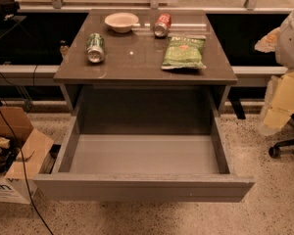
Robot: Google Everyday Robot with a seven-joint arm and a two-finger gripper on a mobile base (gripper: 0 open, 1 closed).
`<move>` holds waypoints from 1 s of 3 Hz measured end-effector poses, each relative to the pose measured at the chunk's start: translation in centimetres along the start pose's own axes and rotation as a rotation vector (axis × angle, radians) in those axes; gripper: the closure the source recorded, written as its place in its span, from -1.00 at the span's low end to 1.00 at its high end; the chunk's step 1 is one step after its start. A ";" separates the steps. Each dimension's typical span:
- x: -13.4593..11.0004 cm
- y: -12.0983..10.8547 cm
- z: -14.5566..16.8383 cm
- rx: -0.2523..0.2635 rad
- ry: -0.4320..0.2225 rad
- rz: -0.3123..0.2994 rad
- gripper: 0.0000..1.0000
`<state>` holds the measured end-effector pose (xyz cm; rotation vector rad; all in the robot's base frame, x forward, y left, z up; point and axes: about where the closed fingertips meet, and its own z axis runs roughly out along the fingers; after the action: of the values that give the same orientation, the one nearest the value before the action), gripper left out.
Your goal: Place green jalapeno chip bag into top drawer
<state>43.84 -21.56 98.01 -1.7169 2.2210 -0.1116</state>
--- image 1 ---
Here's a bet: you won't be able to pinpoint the green soda can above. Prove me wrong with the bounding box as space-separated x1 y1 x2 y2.
86 32 105 64

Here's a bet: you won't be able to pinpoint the cardboard box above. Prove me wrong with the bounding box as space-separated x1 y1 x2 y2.
0 107 54 204

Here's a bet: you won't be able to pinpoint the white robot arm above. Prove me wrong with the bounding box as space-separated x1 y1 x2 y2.
255 10 294 136

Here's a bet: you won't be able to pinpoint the black office chair base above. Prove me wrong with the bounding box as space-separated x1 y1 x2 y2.
268 113 294 160

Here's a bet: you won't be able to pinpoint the black cable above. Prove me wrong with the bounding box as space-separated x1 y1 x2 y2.
0 64 55 235

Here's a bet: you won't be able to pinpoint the green jalapeno chip bag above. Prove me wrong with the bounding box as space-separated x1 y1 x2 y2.
162 35 206 71

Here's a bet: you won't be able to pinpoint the grey drawer cabinet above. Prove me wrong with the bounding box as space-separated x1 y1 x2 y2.
54 10 237 134

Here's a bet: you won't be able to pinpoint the white bowl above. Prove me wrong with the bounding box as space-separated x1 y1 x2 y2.
105 13 139 33

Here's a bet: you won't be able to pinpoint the open grey top drawer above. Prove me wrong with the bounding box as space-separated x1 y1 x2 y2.
32 95 256 204

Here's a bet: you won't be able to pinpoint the snack bags in box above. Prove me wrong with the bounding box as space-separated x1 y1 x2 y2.
0 136 17 176

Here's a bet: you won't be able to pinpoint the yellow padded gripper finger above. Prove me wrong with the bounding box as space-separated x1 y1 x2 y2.
258 71 294 136
255 27 280 53

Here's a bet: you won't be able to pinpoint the red soda can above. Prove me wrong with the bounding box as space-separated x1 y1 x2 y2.
153 14 172 37

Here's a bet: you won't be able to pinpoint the small bottle behind cabinet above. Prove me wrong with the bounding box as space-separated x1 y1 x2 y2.
60 40 70 57

